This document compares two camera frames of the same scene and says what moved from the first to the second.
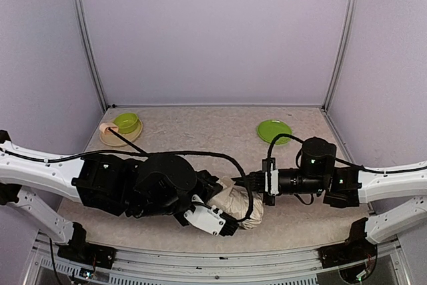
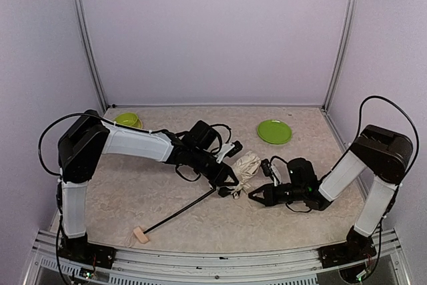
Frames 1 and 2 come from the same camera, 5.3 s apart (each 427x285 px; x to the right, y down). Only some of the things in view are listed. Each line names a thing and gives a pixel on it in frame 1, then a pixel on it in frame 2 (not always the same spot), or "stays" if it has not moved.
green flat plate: x=267 y=129 stays
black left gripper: x=211 y=187 to x=215 y=171
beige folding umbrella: x=233 y=199 to x=248 y=167
